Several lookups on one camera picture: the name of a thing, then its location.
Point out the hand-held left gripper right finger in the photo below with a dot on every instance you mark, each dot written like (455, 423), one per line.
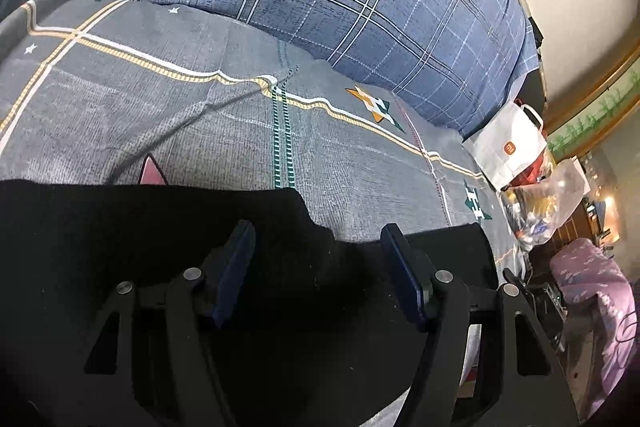
(405, 277)

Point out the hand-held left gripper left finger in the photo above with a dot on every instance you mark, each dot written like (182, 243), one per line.
(235, 272)

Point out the black pants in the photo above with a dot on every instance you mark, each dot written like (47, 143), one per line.
(150, 257)

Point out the red packet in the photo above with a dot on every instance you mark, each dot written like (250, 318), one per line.
(530, 172)

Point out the white paper shopping bag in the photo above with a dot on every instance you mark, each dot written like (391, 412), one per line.
(505, 147)

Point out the clear plastic bag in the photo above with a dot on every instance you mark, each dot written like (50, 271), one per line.
(550, 199)

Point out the grey star-print bed sheet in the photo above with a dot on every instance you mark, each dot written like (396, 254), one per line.
(200, 107)

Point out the purple floral blanket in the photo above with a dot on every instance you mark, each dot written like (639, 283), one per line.
(600, 292)

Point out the black wall fixture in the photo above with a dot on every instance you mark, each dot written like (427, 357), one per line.
(535, 32)

